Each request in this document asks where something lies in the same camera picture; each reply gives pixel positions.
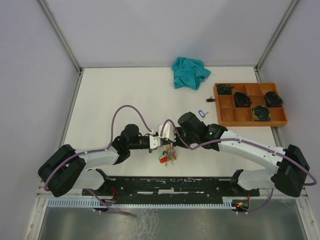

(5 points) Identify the black strap bundle top left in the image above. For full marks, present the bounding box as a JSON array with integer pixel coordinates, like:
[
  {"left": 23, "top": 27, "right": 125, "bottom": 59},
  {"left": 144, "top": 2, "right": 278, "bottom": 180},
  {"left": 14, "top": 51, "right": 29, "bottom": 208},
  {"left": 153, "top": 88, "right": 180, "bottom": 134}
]
[{"left": 216, "top": 84, "right": 235, "bottom": 96}]

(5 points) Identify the black strap bundle right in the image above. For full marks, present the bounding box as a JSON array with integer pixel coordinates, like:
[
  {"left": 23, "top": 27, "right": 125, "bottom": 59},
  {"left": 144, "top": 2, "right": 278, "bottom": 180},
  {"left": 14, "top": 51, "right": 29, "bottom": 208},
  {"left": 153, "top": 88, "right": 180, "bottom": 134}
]
[{"left": 264, "top": 90, "right": 284, "bottom": 107}]

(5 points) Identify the aluminium frame rail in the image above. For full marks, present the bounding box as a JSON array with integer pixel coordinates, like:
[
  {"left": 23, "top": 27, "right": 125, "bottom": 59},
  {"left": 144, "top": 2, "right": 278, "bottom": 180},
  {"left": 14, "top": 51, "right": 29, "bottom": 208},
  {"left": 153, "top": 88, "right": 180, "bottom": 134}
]
[
  {"left": 36, "top": 0, "right": 82, "bottom": 73},
  {"left": 255, "top": 0, "right": 301, "bottom": 72}
]

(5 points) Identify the teal cloth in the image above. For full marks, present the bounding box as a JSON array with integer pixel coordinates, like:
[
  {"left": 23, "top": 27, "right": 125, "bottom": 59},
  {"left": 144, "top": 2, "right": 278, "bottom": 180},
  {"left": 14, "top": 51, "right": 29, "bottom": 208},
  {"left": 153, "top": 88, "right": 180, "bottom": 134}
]
[{"left": 171, "top": 57, "right": 211, "bottom": 90}]

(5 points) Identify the black green strap bundle bottom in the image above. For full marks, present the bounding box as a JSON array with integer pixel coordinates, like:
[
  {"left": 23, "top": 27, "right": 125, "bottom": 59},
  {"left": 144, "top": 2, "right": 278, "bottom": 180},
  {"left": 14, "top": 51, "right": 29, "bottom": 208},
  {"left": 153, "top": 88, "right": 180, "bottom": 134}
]
[{"left": 251, "top": 104, "right": 272, "bottom": 123}]

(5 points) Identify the large metal keyring yellow handle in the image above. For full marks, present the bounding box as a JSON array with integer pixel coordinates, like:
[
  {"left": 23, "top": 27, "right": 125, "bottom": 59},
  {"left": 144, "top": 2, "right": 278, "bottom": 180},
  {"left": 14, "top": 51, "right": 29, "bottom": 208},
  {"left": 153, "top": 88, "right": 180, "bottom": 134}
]
[{"left": 158, "top": 145, "right": 177, "bottom": 166}]

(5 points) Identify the aluminium frame rail right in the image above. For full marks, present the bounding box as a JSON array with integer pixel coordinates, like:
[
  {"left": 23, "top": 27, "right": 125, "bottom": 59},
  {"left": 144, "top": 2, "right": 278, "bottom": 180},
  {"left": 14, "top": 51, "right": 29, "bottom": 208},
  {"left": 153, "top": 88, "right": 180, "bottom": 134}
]
[{"left": 255, "top": 0, "right": 301, "bottom": 72}]

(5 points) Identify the wooden compartment tray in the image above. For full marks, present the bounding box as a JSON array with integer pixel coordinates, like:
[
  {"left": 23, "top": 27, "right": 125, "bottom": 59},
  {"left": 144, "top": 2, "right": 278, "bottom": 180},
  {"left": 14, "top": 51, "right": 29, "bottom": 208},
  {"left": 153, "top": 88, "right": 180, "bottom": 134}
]
[{"left": 213, "top": 83, "right": 288, "bottom": 127}]

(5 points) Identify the red key tag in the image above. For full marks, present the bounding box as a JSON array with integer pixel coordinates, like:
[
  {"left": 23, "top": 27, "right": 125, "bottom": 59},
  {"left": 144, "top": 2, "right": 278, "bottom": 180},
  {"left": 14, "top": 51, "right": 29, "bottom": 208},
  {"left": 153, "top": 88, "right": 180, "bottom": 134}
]
[{"left": 159, "top": 155, "right": 168, "bottom": 164}]

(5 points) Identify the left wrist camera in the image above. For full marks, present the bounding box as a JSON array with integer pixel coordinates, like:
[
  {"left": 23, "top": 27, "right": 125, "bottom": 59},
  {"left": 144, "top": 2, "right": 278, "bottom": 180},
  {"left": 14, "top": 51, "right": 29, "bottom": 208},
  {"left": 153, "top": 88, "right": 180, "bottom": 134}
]
[{"left": 149, "top": 131, "right": 162, "bottom": 150}]

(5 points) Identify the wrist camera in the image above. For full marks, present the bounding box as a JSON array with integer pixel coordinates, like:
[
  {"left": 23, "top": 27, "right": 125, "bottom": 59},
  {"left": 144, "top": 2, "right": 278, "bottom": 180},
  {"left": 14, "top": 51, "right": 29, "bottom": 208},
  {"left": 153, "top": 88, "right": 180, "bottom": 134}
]
[
  {"left": 149, "top": 131, "right": 162, "bottom": 150},
  {"left": 158, "top": 122, "right": 176, "bottom": 142}
]

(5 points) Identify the aluminium frame rail left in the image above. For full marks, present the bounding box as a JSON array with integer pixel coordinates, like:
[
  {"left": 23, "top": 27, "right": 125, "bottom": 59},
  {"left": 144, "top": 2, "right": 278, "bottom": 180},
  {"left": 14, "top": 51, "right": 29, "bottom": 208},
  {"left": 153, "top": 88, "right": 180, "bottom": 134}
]
[{"left": 36, "top": 0, "right": 82, "bottom": 73}]

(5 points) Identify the blue key tag key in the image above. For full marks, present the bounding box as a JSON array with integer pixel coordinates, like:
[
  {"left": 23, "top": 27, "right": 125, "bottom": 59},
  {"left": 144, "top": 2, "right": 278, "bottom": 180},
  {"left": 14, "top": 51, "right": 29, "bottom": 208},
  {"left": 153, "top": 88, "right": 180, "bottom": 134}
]
[{"left": 198, "top": 110, "right": 208, "bottom": 118}]

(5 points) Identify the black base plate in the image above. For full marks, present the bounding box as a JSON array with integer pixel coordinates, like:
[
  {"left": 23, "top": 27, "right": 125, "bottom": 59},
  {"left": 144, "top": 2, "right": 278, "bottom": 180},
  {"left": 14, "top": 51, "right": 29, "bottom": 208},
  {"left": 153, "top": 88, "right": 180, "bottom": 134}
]
[{"left": 94, "top": 176, "right": 260, "bottom": 205}]

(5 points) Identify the black key tag key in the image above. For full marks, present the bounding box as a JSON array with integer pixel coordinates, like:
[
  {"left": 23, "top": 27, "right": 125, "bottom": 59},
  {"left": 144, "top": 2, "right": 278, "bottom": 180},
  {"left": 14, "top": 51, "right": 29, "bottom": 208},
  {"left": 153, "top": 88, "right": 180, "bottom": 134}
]
[{"left": 205, "top": 96, "right": 216, "bottom": 103}]

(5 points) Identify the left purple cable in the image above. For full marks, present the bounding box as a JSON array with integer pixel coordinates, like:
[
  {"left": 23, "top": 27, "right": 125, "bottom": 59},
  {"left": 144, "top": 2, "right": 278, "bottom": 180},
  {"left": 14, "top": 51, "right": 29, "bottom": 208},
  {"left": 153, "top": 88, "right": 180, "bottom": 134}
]
[{"left": 44, "top": 104, "right": 155, "bottom": 216}]

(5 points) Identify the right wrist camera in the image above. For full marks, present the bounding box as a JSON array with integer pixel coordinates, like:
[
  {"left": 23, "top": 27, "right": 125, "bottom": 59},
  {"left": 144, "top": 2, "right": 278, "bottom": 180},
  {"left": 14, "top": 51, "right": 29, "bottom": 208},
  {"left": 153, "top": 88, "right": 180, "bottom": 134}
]
[{"left": 158, "top": 122, "right": 176, "bottom": 142}]

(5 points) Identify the white cable duct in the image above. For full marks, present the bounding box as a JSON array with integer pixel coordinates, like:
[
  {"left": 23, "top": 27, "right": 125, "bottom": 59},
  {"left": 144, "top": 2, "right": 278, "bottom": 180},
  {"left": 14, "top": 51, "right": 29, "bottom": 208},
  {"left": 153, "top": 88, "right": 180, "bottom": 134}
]
[{"left": 46, "top": 196, "right": 238, "bottom": 208}]

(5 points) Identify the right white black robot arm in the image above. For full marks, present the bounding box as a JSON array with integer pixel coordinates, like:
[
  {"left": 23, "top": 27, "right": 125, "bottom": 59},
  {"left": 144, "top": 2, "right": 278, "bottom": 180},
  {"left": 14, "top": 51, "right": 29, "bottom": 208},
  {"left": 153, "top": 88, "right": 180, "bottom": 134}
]
[{"left": 176, "top": 112, "right": 310, "bottom": 198}]

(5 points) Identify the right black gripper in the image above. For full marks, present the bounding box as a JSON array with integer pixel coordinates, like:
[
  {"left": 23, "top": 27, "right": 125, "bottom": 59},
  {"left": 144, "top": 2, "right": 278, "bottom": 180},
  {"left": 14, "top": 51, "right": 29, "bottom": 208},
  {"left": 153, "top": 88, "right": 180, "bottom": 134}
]
[{"left": 167, "top": 127, "right": 198, "bottom": 150}]

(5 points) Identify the black strap bundle middle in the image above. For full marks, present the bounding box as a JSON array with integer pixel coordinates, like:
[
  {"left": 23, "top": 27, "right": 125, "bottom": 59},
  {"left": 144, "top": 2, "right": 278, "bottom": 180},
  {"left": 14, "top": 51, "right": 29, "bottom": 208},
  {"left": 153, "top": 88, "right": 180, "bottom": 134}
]
[{"left": 233, "top": 91, "right": 253, "bottom": 108}]

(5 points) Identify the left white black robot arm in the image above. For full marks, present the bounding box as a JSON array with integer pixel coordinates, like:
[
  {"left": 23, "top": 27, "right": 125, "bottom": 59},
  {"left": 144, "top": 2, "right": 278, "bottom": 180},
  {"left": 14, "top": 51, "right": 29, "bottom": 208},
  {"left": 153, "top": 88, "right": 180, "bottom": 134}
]
[{"left": 37, "top": 124, "right": 164, "bottom": 197}]

